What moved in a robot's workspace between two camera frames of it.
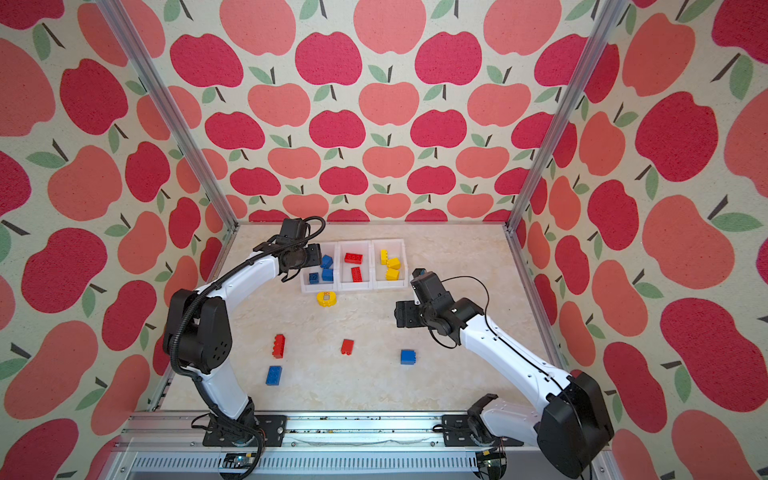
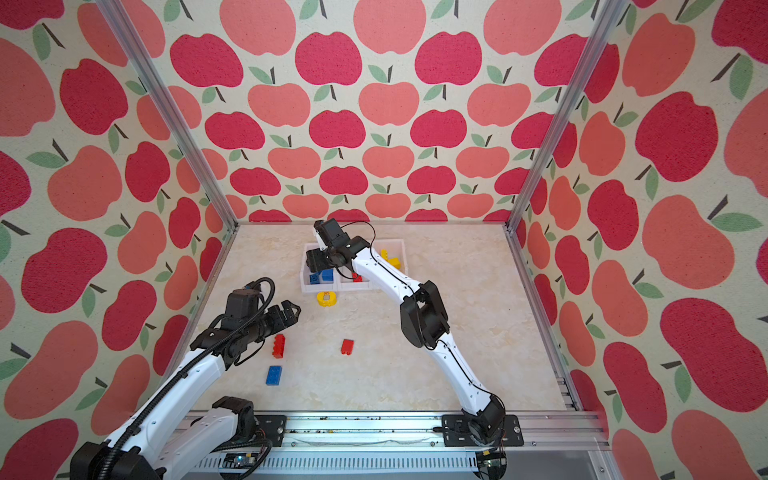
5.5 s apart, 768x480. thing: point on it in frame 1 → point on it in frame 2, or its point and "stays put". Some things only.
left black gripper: x=315 y=253 → x=279 y=321
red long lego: x=278 y=346 stays put
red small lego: x=347 y=347 stays put
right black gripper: x=403 y=309 → x=312 y=260
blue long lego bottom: x=274 y=375 stays put
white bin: x=395 y=249 stays put
